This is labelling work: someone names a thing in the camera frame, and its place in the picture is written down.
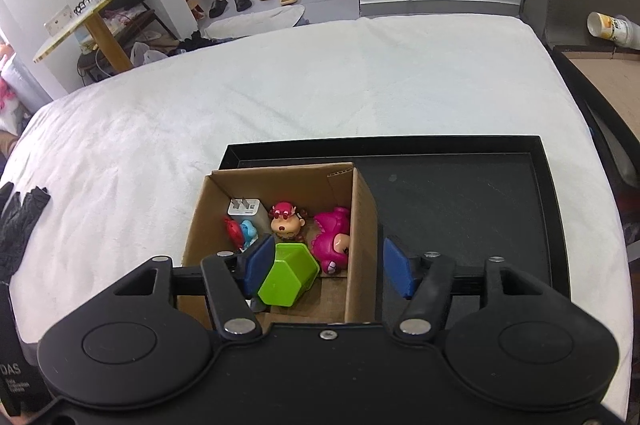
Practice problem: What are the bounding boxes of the white plug charger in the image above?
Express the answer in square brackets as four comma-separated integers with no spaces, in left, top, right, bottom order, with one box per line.
[227,196,265,226]

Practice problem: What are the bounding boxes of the white floor mat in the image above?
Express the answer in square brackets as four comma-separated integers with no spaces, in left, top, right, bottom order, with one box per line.
[202,4,306,40]

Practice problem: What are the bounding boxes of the person's left hand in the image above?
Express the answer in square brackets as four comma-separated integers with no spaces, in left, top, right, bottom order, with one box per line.
[0,182,51,282]

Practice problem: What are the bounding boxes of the green hexagonal box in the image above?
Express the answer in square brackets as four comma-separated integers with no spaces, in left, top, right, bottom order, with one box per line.
[257,242,321,309]

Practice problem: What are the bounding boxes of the white plastic bag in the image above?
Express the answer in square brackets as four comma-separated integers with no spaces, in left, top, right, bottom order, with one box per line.
[129,41,169,66]

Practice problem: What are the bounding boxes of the small white box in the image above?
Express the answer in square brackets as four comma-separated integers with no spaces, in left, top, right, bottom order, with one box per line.
[44,4,74,30]

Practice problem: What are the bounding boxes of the brown cardboard box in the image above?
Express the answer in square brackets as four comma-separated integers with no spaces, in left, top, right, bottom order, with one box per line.
[177,162,380,332]

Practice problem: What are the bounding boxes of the blue and red dinosaur toy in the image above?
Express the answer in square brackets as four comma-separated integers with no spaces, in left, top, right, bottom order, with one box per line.
[223,217,261,252]

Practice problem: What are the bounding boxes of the paper cup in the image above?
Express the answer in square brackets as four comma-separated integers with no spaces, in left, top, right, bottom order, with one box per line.
[586,11,640,51]

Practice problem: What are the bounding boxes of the black rectangular tray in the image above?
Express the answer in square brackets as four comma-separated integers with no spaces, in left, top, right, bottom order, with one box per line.
[218,134,572,327]

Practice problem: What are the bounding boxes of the pink dinosaur toy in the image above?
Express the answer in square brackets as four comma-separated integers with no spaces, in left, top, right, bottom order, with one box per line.
[310,206,352,276]

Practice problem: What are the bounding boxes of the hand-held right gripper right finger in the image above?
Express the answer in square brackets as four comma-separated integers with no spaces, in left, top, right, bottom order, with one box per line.
[383,234,544,339]

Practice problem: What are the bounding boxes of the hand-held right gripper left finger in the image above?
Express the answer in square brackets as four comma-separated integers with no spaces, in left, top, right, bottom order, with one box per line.
[106,235,277,340]

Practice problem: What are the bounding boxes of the dark clothing pile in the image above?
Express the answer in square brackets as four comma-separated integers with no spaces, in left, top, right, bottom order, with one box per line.
[170,30,217,56]

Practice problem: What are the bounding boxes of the wooden side table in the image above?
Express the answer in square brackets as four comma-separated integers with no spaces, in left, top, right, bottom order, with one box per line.
[32,0,152,74]

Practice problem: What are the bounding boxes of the wooden bedside table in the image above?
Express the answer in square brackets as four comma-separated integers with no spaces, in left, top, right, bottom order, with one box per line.
[549,44,640,188]

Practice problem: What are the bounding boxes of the cartoon girl figurine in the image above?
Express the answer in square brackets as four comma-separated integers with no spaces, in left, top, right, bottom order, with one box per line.
[269,201,309,242]

